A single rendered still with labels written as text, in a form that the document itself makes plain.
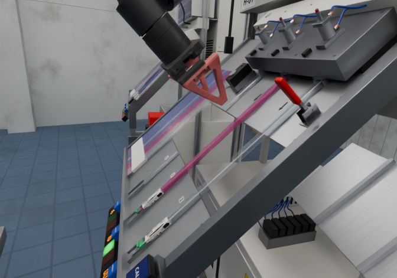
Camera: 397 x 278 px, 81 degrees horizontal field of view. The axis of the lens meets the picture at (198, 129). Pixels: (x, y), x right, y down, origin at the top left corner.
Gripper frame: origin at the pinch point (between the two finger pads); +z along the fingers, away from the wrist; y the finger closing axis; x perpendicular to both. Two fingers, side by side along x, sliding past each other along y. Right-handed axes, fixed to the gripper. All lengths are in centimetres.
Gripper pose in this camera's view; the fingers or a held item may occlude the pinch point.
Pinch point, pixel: (211, 94)
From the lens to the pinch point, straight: 42.4
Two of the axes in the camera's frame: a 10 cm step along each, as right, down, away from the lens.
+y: -2.7, -3.1, 9.1
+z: 6.3, 6.6, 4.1
